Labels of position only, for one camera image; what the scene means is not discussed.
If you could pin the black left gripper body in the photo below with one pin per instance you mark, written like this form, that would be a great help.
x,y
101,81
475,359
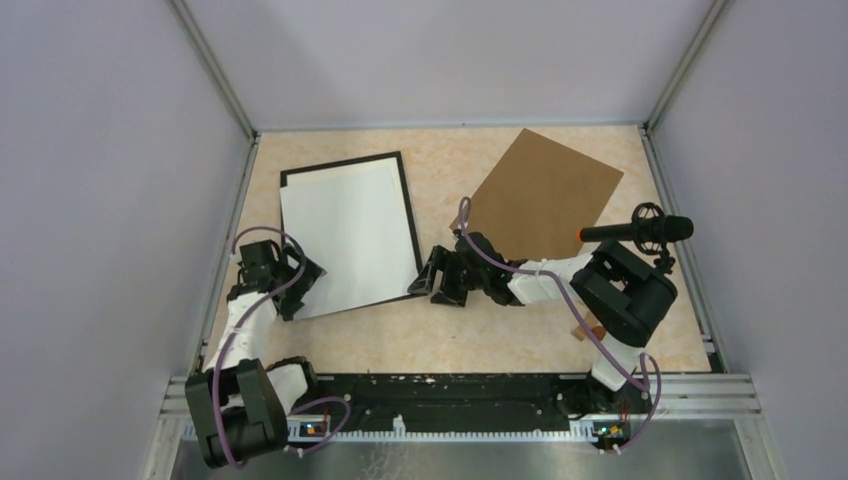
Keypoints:
x,y
277,270

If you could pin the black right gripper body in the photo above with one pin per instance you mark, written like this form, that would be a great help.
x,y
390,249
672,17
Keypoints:
x,y
457,279

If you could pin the brown frame backing board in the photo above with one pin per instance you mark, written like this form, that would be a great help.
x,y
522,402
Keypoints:
x,y
538,196

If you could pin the cat photo print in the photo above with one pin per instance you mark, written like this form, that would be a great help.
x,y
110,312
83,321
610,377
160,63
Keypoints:
x,y
351,245

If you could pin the black picture frame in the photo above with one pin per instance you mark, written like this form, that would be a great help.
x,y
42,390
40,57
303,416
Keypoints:
x,y
414,232

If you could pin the white mat board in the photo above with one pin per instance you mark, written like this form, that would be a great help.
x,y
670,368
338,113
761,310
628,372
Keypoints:
x,y
389,165

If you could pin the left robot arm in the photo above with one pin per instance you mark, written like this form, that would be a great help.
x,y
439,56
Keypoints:
x,y
239,407

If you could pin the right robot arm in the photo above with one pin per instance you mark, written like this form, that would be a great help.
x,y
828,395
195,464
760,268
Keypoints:
x,y
628,293

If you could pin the black microphone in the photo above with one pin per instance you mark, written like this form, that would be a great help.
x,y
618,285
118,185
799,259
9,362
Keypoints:
x,y
650,229

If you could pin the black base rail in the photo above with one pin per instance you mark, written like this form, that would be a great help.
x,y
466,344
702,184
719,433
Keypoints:
x,y
459,403

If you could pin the aluminium enclosure frame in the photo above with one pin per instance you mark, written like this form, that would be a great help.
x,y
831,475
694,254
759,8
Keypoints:
x,y
702,399

